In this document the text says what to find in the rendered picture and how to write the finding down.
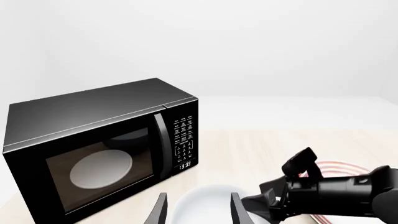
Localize plate with red rings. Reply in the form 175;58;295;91
297;159;387;224

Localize white round microwave turntable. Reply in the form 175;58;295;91
69;149;134;190

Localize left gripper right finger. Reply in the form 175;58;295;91
229;192;256;224

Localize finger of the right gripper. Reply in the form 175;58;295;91
258;175;289;195
240;188;277;222

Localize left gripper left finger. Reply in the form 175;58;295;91
143;192;169;224

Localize black microwave oven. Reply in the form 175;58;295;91
2;77;200;224

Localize white bowl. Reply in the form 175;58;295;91
169;184;272;224

